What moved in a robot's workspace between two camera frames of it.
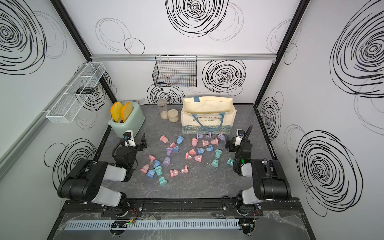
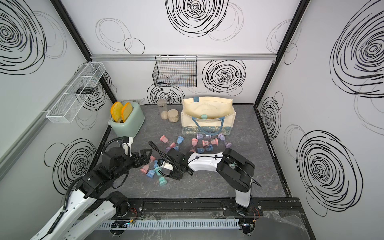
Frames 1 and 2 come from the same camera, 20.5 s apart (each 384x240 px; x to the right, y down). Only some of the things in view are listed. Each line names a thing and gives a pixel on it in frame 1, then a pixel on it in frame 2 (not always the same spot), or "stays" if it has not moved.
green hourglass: x=162 y=181 stays
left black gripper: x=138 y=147 to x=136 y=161
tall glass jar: x=162 y=104 stays
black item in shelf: x=85 y=90 stays
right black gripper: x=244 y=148 to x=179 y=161
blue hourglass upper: x=180 y=140 stays
